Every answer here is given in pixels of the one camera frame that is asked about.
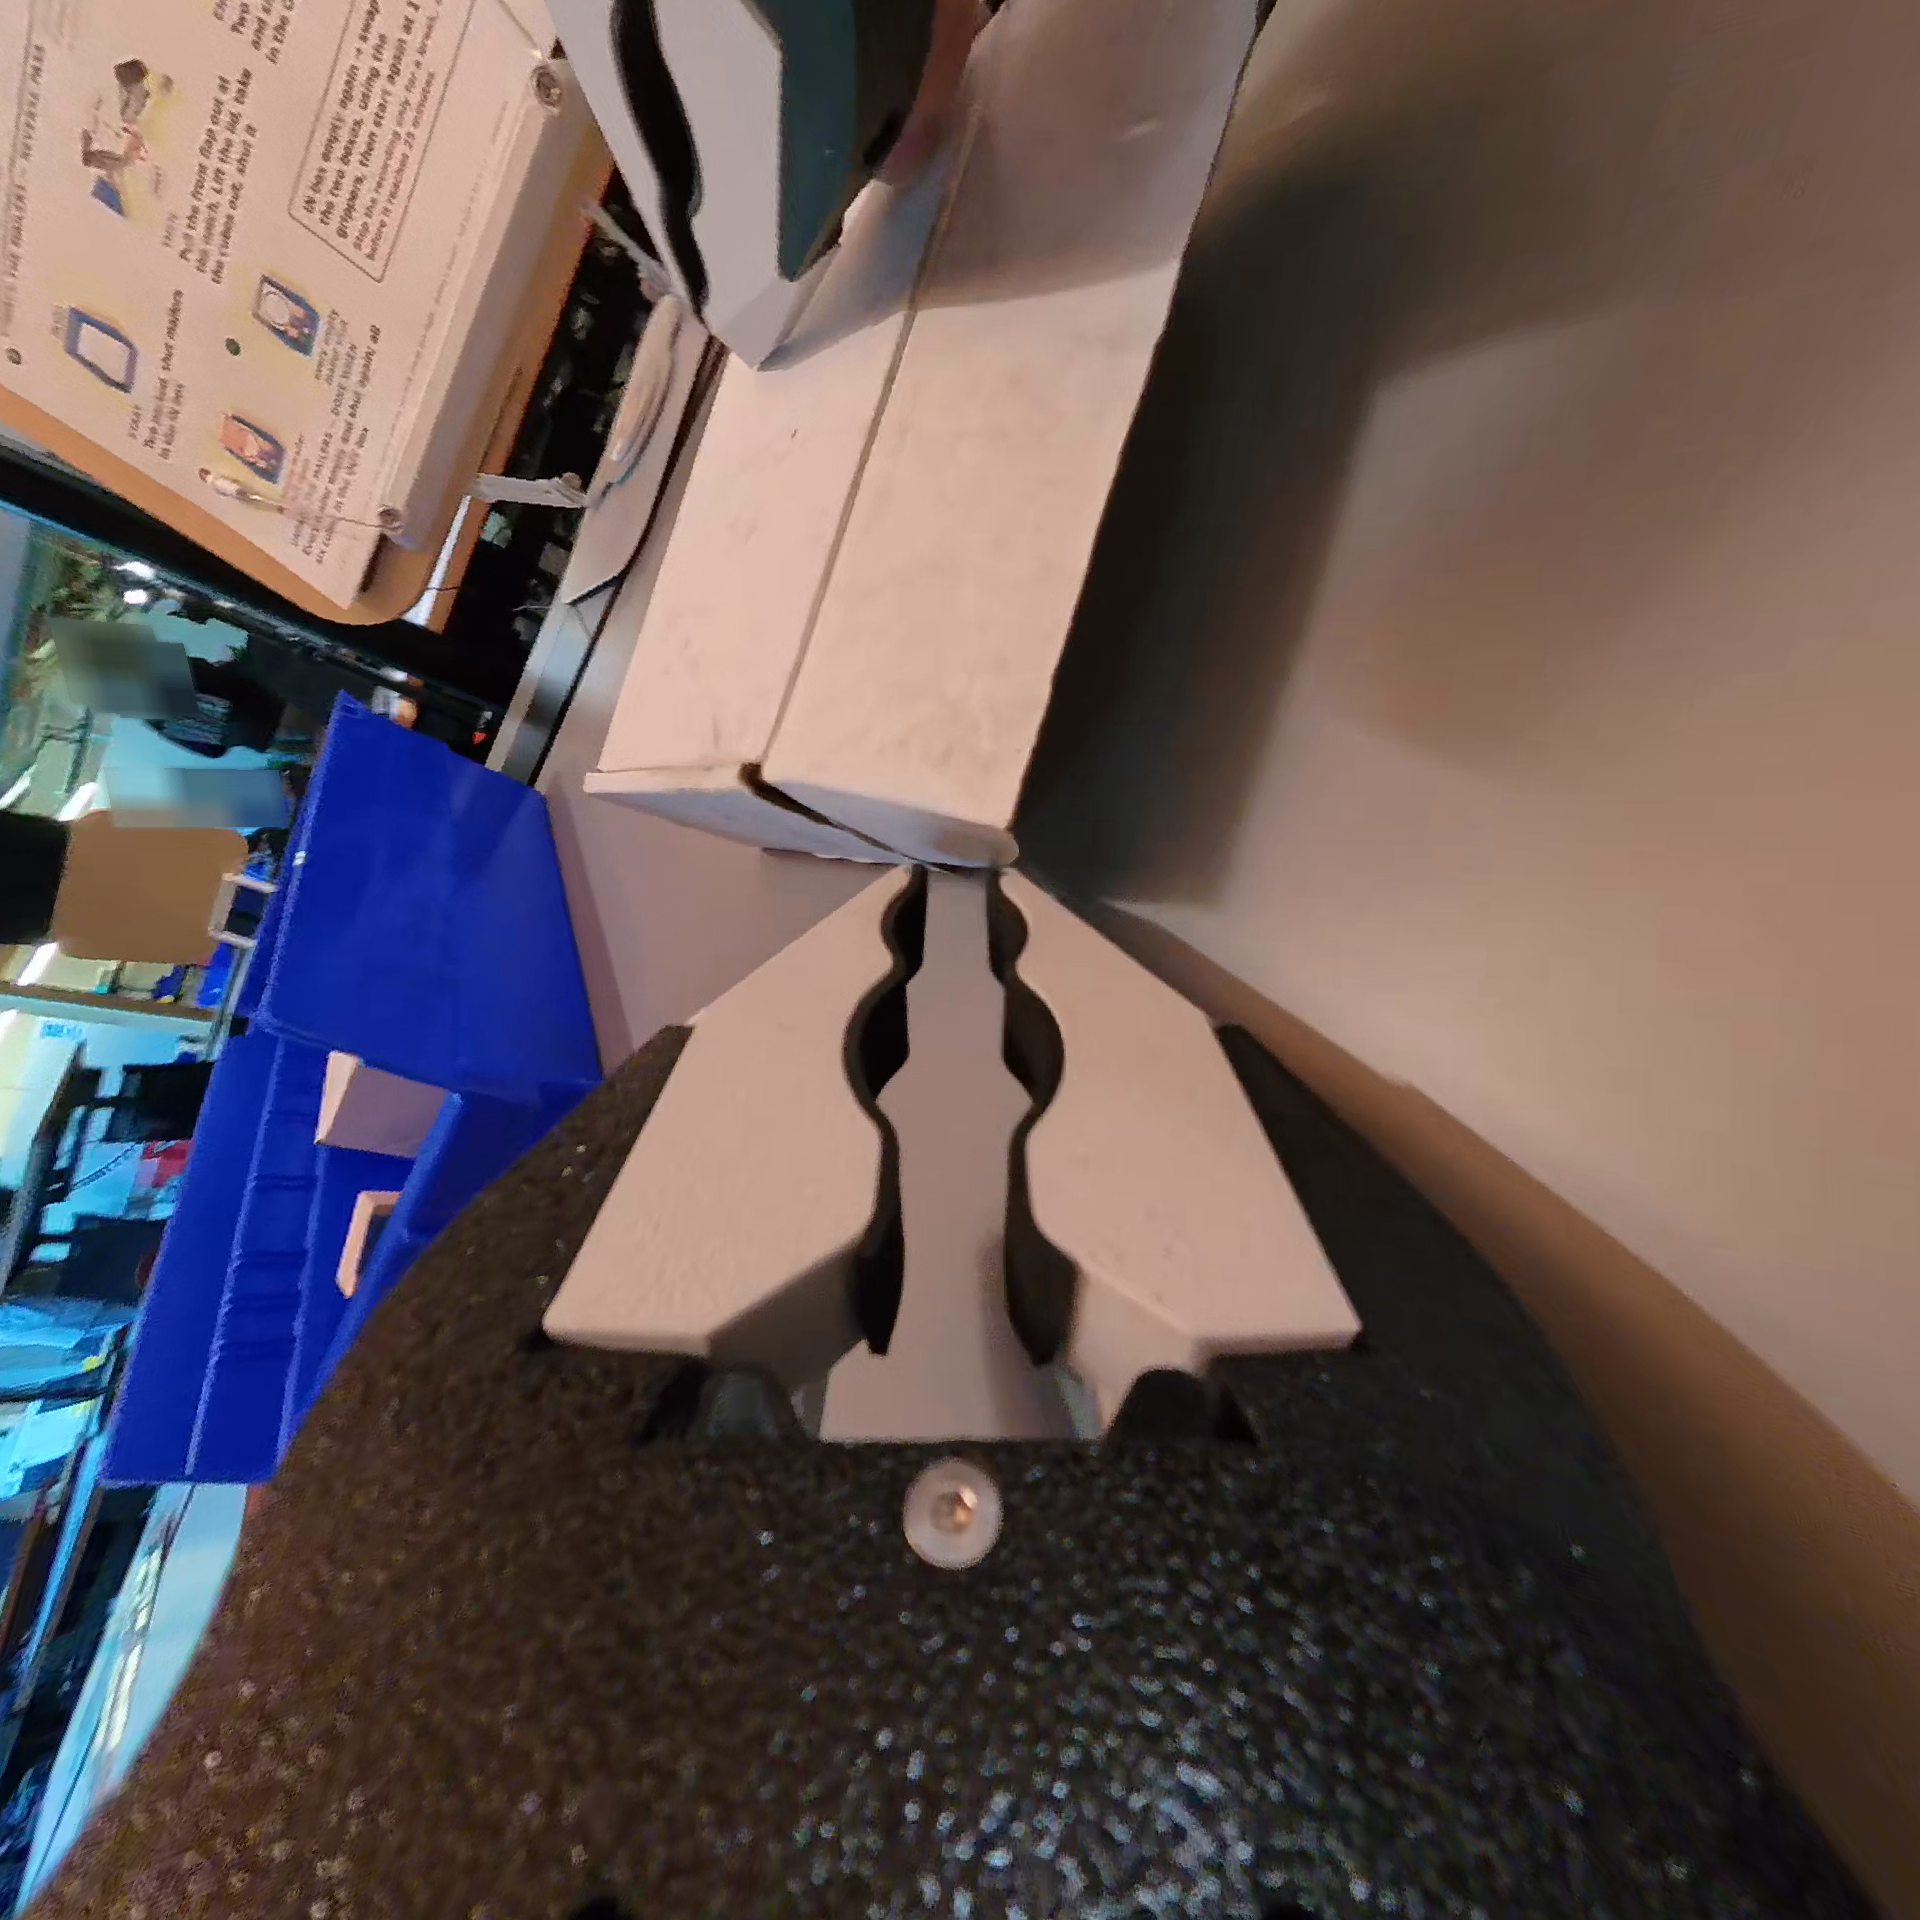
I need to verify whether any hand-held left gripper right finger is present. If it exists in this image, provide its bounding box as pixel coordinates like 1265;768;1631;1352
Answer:
989;867;1364;1427

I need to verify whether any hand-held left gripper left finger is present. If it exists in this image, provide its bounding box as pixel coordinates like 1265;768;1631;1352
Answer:
539;867;921;1420

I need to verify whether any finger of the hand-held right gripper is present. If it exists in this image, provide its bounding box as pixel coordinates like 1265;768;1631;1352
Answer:
661;0;985;373
547;0;710;317

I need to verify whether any blue plastic bin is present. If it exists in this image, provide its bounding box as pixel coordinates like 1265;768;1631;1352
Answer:
103;691;606;1489

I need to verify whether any printed instruction sheet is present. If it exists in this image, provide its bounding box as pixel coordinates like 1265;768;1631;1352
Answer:
0;0;518;594

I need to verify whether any wooden display board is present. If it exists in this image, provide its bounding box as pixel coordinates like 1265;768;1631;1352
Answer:
0;0;609;628

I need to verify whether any brown and black board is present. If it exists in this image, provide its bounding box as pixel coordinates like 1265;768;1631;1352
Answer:
0;809;250;965

